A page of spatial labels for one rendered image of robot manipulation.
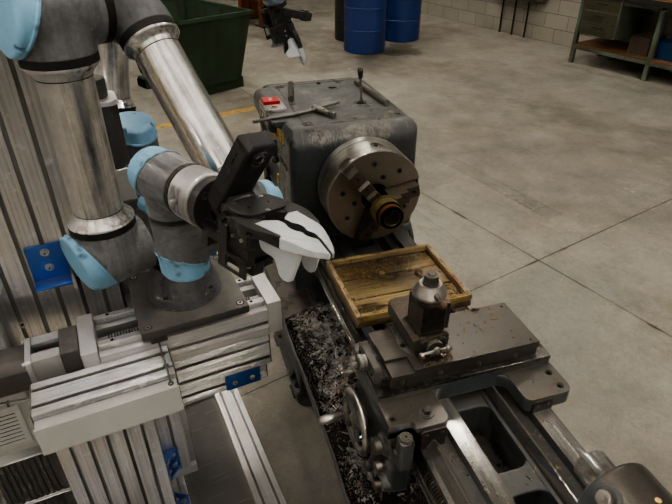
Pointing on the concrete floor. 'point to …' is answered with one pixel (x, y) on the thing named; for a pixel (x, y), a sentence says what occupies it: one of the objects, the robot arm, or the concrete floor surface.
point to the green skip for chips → (211, 41)
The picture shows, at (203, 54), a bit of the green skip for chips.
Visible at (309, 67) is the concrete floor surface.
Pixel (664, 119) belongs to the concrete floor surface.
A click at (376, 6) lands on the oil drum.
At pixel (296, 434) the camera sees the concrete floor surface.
